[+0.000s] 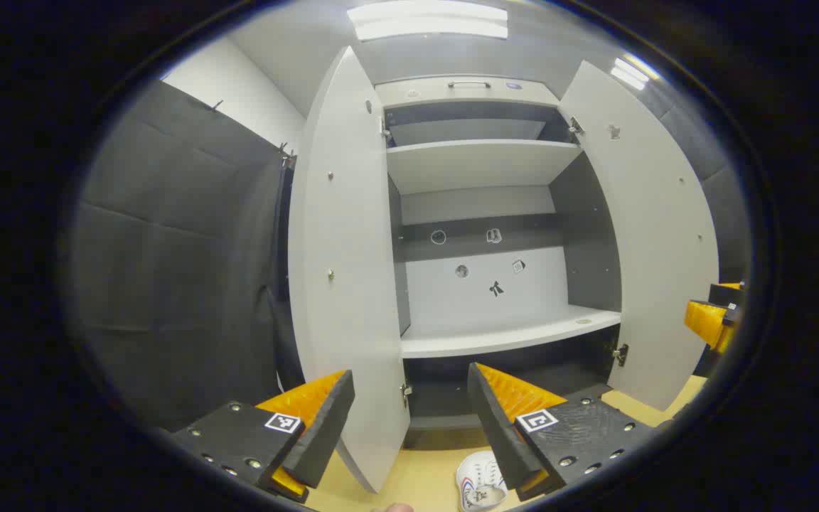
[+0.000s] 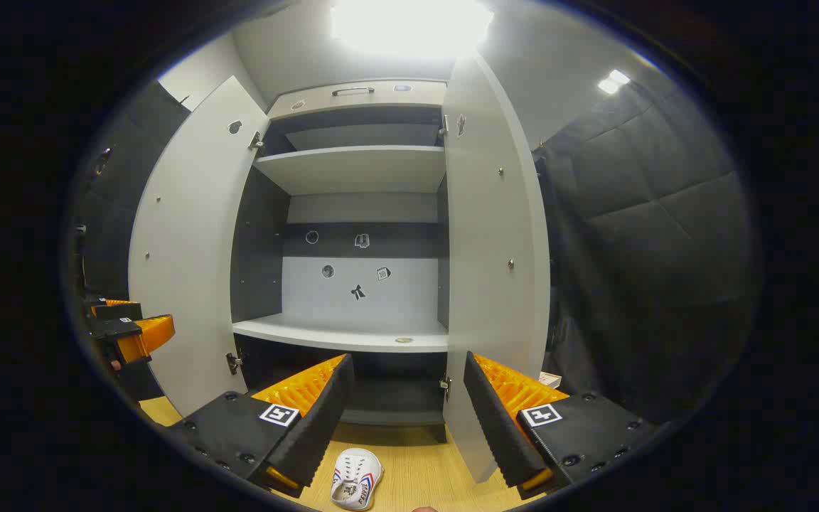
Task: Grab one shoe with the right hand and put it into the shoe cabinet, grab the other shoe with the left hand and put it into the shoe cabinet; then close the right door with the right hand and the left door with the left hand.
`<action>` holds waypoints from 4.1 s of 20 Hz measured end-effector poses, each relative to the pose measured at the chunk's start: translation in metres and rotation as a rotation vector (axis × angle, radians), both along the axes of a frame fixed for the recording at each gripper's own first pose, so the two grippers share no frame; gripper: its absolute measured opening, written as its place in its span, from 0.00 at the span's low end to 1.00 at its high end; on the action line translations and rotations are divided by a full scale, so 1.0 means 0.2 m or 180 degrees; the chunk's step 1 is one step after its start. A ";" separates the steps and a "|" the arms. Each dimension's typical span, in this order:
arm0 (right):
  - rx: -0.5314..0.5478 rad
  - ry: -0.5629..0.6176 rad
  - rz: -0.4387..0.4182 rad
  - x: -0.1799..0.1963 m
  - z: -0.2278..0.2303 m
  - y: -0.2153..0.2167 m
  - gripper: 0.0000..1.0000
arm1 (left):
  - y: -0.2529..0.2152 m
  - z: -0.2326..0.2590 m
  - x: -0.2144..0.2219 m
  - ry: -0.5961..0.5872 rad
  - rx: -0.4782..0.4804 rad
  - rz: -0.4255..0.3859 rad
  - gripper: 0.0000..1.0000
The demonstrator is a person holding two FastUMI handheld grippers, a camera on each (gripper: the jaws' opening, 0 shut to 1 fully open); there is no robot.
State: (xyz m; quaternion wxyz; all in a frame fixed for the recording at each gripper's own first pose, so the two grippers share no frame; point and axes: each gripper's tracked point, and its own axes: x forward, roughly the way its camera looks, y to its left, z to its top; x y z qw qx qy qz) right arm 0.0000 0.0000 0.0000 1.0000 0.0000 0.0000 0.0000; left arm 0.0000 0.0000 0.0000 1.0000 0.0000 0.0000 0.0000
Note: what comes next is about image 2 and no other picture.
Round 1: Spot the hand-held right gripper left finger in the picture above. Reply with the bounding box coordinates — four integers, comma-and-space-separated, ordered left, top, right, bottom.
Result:
168, 353, 355, 499

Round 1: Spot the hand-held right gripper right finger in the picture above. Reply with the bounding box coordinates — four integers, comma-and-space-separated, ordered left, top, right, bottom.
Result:
464, 351, 657, 501

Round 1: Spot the white striped canvas shoe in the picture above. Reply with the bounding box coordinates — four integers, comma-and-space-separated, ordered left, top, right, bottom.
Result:
331, 448, 385, 511

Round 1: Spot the grey shoe cabinet door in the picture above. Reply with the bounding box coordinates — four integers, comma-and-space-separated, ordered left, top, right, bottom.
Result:
129, 75, 272, 417
442, 53, 551, 484

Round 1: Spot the grey shoe cabinet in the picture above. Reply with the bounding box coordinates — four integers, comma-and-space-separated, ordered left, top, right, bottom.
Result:
230, 78, 451, 445

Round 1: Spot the grey cabinet drawer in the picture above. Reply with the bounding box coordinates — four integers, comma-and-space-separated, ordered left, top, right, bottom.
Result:
267, 80, 448, 120

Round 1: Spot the small ceiling light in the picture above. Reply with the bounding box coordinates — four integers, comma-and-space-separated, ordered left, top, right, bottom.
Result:
598, 69, 631, 95

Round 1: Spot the large ceiling light panel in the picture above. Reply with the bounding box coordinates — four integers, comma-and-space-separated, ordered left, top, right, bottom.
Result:
330, 0, 494, 58

